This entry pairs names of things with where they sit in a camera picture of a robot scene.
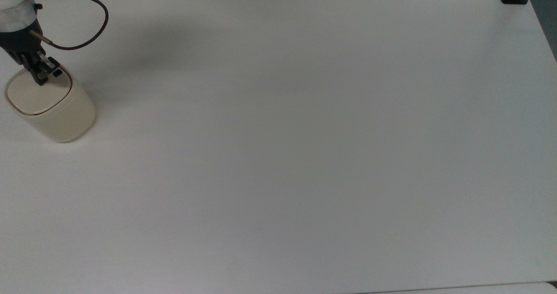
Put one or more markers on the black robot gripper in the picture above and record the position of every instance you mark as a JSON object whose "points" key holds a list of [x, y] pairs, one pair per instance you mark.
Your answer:
{"points": [[19, 44]]}

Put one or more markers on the cream trash bin lid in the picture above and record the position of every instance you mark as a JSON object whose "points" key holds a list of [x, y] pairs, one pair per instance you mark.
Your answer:
{"points": [[37, 96]]}

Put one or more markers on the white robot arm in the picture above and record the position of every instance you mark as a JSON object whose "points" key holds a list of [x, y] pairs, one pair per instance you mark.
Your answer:
{"points": [[15, 0]]}

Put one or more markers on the cream round trash bin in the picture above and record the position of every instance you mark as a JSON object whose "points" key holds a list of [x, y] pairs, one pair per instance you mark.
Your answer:
{"points": [[65, 118]]}

